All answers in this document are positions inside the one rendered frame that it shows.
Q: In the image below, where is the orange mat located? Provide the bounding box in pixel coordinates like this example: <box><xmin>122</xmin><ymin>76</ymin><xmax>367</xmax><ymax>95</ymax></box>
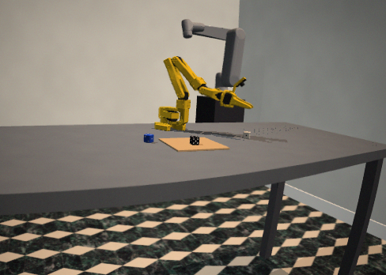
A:
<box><xmin>158</xmin><ymin>137</ymin><xmax>230</xmax><ymax>152</ymax></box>

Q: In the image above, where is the blue die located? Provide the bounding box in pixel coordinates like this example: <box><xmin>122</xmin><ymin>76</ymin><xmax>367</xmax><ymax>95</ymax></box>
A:
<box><xmin>144</xmin><ymin>134</ymin><xmax>153</xmax><ymax>143</ymax></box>

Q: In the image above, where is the white die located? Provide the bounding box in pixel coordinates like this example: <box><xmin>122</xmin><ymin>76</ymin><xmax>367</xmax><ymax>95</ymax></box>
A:
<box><xmin>243</xmin><ymin>131</ymin><xmax>251</xmax><ymax>139</ymax></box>

